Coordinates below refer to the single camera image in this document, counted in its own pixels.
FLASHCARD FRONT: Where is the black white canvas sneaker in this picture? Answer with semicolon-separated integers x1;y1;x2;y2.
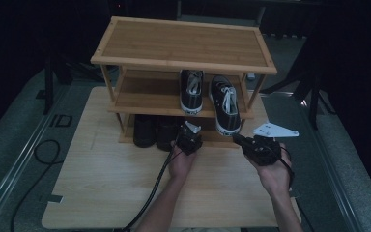
208;74;243;136
179;69;205;116

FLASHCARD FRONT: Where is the black tape piece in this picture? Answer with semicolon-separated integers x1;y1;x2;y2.
40;193;64;204

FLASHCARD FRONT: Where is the person's right hand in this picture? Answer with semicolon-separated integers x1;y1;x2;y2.
247;144;293;194

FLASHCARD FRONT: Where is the black metal stand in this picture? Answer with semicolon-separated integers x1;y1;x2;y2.
260;64;336;131
35;57;75;116

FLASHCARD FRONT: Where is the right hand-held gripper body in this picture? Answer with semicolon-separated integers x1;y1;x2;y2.
242;121;300;167

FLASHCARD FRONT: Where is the black shoe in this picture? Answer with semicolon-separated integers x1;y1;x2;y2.
132;114;158;149
156;115;184;152

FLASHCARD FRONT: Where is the black floor cable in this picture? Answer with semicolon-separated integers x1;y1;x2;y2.
9;139;62;232

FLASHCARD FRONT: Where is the wooden shoe rack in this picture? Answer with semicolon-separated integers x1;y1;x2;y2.
90;15;278;149

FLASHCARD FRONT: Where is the left hand-held gripper cable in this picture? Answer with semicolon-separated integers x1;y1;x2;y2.
111;146;176;232

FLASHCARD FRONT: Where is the right hand-held gripper cable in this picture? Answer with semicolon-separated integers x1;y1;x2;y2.
278;146;297;191

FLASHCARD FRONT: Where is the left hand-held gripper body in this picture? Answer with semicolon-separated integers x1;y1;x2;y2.
175;120;204;156

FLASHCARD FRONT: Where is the hand-held gripper cable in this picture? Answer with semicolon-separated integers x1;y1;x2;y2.
278;146;297;191
111;146;176;232

